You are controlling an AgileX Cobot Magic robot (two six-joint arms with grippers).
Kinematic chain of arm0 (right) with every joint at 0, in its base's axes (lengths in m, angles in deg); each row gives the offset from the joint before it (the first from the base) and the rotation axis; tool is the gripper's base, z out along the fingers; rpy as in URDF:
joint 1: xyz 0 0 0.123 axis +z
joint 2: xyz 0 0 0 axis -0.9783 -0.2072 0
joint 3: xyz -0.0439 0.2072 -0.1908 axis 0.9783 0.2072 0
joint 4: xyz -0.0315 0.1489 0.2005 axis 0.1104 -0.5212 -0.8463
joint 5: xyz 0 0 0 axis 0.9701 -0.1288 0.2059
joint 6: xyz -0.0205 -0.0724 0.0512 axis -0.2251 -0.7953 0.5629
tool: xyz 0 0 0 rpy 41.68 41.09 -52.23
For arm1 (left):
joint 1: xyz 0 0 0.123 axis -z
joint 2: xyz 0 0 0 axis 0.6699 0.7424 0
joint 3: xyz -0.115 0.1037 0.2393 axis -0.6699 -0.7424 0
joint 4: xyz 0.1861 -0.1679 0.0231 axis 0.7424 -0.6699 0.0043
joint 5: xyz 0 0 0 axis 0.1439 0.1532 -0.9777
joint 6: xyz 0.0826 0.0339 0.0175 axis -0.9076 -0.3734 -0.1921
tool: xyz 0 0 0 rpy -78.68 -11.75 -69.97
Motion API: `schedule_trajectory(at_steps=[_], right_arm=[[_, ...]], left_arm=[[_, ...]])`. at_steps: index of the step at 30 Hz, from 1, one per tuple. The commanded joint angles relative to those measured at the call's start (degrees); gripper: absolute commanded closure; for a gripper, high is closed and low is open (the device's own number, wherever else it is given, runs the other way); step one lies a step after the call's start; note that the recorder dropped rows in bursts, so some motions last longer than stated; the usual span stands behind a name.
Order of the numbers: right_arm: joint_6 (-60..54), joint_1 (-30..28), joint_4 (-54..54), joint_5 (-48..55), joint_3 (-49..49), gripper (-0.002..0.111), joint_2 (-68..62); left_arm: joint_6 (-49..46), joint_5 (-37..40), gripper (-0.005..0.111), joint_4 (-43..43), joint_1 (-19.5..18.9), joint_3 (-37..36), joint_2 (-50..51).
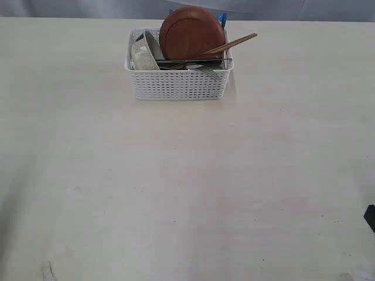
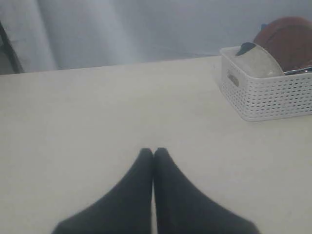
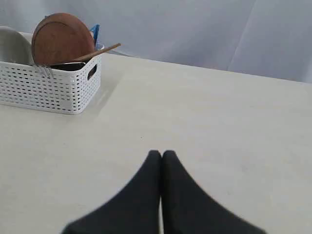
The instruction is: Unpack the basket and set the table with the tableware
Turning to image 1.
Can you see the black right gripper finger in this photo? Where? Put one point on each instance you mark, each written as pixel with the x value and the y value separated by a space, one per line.
pixel 369 216

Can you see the silver metal fork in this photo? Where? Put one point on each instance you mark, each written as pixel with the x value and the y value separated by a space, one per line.
pixel 205 70

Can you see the white perforated plastic basket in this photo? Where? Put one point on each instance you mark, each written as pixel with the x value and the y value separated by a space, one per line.
pixel 177 84

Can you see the silver table knife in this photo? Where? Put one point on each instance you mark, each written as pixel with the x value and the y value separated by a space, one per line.
pixel 189 61

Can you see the white speckled ceramic bowl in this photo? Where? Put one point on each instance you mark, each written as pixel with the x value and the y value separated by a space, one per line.
pixel 145 51

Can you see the upper wooden chopstick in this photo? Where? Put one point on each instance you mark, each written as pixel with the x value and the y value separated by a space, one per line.
pixel 234 41

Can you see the blue cloth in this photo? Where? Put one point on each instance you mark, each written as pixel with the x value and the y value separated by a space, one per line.
pixel 221 17

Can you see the brown wooden plate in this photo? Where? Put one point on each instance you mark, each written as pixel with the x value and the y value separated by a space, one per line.
pixel 188 32

